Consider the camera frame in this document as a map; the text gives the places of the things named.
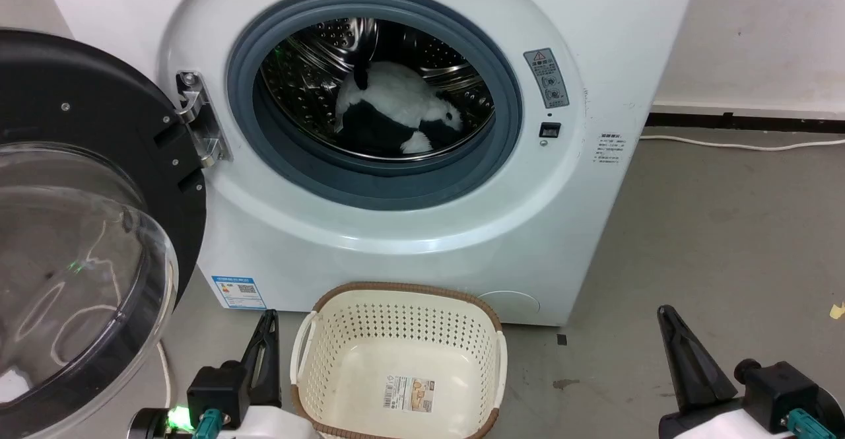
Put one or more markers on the steel perforated washer drum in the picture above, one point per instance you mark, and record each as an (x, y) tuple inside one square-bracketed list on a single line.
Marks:
[(310, 69)]

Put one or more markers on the paper label with barcode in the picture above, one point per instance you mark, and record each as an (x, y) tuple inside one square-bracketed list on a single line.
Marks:
[(410, 394)]

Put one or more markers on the grey rubber door gasket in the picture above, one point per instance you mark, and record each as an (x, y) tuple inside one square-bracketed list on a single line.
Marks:
[(376, 185)]

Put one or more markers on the grey warning sticker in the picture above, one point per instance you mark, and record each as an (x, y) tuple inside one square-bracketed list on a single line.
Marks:
[(547, 77)]

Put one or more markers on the yellow tape scrap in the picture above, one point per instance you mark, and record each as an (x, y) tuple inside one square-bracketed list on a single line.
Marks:
[(837, 310)]

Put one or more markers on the black baseboard strip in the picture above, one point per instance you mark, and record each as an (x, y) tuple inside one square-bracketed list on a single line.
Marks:
[(746, 122)]

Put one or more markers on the white front-load washing machine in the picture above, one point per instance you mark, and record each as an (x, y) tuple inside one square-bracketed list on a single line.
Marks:
[(581, 214)]

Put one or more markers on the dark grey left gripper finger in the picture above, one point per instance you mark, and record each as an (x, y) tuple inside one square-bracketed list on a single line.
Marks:
[(271, 376), (257, 346)]

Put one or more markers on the black round washer door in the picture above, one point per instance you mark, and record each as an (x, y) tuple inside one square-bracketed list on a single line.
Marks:
[(79, 162)]

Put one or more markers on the cream laundry basket brown rim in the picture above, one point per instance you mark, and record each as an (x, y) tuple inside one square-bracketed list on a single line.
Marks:
[(396, 333)]

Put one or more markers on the black door latch socket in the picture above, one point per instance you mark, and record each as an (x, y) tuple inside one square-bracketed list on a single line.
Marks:
[(549, 129)]

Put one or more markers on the metal door hinge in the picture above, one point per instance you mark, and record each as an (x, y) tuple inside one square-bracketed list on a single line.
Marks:
[(201, 119)]

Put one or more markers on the small printed text sticker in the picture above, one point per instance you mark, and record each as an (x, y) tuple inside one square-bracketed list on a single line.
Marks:
[(610, 148)]

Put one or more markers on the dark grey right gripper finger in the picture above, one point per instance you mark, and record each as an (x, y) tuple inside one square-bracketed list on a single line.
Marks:
[(693, 366)]

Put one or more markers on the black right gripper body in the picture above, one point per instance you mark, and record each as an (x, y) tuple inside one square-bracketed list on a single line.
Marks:
[(772, 393)]

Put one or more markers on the black and white plush toy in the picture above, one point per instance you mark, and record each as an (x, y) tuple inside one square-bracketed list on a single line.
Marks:
[(389, 105)]

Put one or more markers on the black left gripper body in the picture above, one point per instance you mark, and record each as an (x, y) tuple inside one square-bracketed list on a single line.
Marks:
[(218, 393)]

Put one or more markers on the blue energy label sticker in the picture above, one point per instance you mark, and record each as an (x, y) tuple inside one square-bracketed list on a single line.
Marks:
[(239, 292)]

